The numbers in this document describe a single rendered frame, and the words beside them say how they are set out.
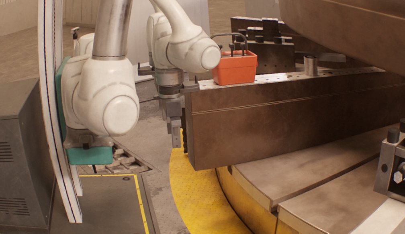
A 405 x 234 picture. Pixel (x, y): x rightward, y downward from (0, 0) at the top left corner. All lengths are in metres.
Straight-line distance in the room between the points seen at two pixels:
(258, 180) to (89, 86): 1.08
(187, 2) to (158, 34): 3.94
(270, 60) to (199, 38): 1.90
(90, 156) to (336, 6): 1.34
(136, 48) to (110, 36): 3.95
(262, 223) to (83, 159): 0.97
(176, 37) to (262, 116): 0.94
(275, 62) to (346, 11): 1.33
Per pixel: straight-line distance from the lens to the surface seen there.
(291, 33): 4.32
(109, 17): 1.25
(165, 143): 3.45
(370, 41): 1.97
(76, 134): 1.48
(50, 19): 1.55
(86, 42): 1.90
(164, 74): 1.56
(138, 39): 5.20
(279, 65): 3.28
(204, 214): 2.45
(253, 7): 7.56
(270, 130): 2.29
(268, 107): 2.25
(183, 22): 1.40
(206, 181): 2.84
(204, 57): 1.37
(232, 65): 2.14
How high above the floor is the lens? 1.25
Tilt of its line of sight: 17 degrees down
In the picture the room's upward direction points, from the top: 3 degrees counter-clockwise
